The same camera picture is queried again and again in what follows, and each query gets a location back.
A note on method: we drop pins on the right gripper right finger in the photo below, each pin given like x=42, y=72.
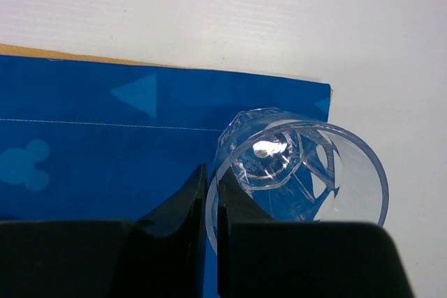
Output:
x=259, y=256

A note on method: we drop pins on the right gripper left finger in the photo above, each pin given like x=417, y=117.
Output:
x=161, y=254

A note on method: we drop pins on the clear plastic drinking glass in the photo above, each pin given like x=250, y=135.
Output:
x=298, y=169

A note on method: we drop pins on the blue Mickey Mouse placemat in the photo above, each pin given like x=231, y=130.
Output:
x=103, y=140

